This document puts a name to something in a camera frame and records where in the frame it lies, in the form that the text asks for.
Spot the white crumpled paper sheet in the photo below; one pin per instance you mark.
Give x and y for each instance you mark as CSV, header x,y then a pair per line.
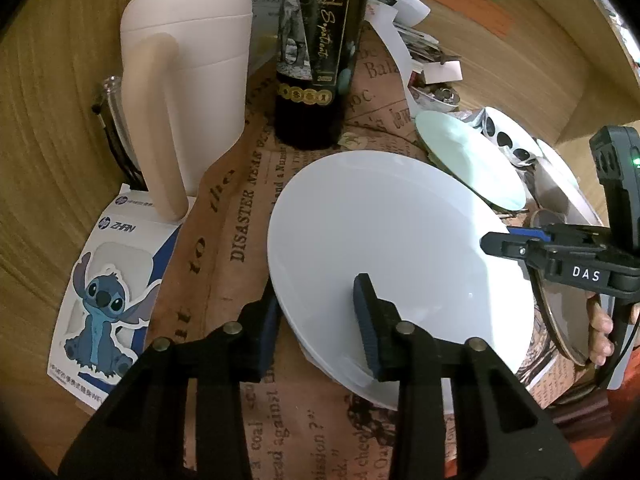
x,y
381,17

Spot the small bowl of coins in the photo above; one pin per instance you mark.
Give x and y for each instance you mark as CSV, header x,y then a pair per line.
x,y
435,97

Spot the pink bowl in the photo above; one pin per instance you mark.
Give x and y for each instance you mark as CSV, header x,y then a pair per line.
x,y
556,188

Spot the Stitch cartoon sticker card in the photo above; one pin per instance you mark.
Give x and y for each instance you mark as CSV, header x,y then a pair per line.
x,y
107,306

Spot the cream mug with handle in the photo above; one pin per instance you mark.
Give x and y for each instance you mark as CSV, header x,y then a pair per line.
x,y
184,73

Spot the white receipt paper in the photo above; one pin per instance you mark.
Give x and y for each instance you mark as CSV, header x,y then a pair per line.
x,y
264,37

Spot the mint green plate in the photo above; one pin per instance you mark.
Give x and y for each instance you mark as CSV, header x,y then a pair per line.
x,y
471,158

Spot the dark wine bottle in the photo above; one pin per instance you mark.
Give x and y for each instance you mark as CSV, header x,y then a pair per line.
x,y
317,46

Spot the large white plate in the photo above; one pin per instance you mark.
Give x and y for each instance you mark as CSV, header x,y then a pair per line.
x,y
416,232

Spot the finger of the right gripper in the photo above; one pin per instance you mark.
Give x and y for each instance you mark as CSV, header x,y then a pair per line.
x,y
530,233
534,255

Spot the small white box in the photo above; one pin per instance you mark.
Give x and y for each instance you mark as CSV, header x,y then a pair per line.
x,y
438,73

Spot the vintage newspaper print mat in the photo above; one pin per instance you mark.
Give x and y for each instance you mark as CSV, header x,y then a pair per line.
x,y
296,423

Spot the stack of papers and magazines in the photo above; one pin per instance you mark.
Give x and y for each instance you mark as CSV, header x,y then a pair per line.
x,y
422,46

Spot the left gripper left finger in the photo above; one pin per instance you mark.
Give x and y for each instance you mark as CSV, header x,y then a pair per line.
x,y
177,414

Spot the dark brown plate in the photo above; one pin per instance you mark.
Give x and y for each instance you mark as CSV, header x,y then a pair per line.
x,y
564,310

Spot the orange sticky note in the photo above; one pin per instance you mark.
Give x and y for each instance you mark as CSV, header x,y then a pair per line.
x,y
486,13

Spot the white black-dotted bowl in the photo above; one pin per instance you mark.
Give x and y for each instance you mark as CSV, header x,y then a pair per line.
x,y
512,140

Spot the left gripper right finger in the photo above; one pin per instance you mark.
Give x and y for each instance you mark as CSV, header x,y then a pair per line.
x,y
501,431

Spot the person's right hand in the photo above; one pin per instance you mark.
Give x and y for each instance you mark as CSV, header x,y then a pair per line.
x,y
600,326

